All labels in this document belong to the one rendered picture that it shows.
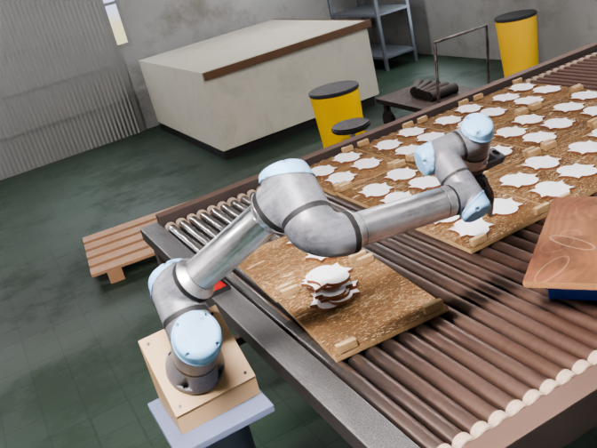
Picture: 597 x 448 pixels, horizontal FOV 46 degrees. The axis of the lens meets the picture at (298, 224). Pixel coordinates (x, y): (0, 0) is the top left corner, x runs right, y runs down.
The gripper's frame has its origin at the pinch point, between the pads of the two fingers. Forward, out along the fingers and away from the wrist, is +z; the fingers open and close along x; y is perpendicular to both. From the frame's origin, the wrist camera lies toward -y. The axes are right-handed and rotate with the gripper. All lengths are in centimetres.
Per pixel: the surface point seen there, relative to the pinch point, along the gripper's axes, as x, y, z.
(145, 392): -104, 104, 170
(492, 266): 12.1, 1.5, 21.8
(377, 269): -13.9, 23.9, 27.7
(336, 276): -15.2, 39.0, 13.1
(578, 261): 33.5, -0.5, -5.8
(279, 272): -40, 44, 37
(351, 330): 0.6, 48.3, 10.4
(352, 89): -231, -164, 259
